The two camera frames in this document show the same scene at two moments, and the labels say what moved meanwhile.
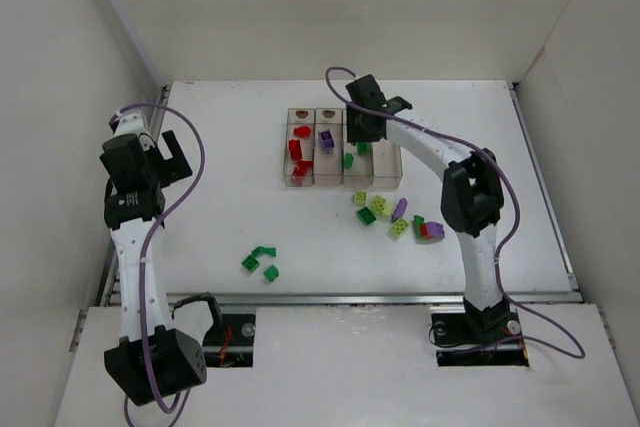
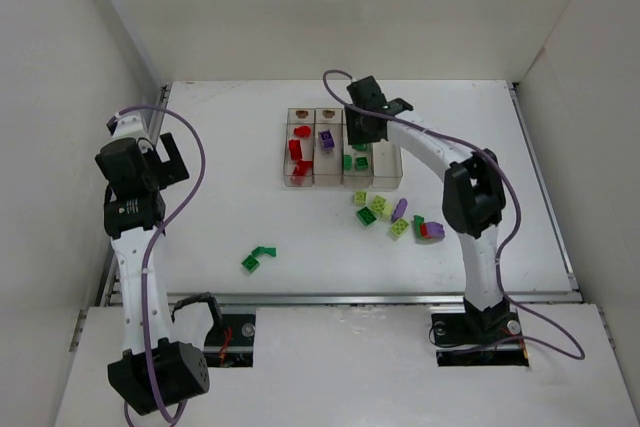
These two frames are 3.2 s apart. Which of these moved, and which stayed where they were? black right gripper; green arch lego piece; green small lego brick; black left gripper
Moved: green small lego brick
Stayed: black right gripper; green arch lego piece; black left gripper
